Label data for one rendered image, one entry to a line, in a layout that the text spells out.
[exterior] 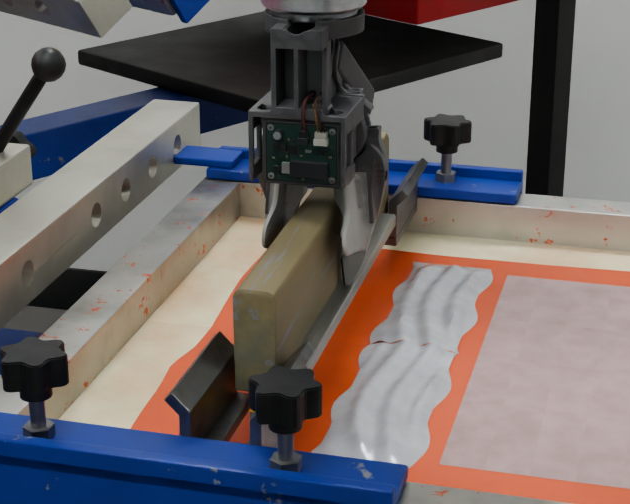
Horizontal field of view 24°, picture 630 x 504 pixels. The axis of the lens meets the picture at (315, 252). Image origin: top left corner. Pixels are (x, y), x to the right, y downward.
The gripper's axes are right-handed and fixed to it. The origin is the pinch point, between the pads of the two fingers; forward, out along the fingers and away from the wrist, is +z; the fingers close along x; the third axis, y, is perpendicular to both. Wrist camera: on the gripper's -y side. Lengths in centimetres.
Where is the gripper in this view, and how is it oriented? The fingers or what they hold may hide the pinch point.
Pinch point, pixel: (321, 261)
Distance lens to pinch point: 112.4
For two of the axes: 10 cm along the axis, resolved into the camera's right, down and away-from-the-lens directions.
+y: -2.5, 3.5, -9.0
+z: 0.0, 9.3, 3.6
